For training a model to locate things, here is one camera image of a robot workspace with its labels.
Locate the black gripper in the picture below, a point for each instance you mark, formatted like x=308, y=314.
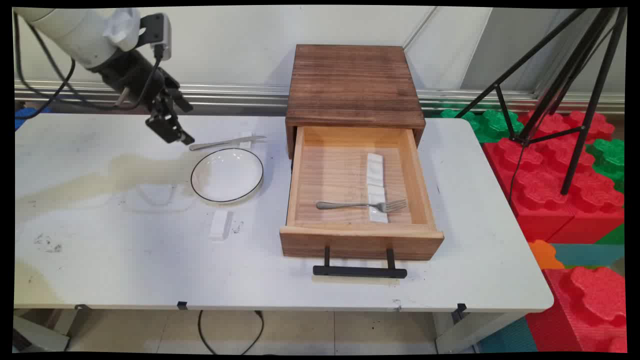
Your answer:
x=130, y=75

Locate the silver serrated table knife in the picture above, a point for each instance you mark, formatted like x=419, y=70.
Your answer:
x=220, y=144

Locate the white ceramic cutlery rest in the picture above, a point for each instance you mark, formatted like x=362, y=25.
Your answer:
x=246, y=143
x=220, y=226
x=374, y=167
x=377, y=197

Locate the white plate with black rim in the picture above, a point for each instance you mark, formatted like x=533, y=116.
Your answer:
x=227, y=176

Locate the dark wooden cabinet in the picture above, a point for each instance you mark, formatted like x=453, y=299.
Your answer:
x=350, y=85

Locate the silver fork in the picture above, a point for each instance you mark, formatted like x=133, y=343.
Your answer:
x=345, y=205

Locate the light wooden drawer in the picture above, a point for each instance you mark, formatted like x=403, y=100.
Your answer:
x=360, y=244

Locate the grey metal table leg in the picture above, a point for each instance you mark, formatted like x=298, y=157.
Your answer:
x=45, y=335
x=465, y=335

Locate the green foam block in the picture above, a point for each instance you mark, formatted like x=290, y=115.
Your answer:
x=610, y=160
x=492, y=125

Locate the large red foam block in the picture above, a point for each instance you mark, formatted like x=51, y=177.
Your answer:
x=545, y=185

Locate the black tripod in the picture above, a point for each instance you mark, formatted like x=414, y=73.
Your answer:
x=594, y=102

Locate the teal foam floor mat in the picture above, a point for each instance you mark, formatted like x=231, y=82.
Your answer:
x=590, y=255

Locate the aluminium wall rail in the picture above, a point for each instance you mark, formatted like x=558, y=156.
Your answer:
x=225, y=95

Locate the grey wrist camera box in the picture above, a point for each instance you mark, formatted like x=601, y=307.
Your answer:
x=167, y=35

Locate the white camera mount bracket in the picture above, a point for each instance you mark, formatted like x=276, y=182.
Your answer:
x=122, y=27

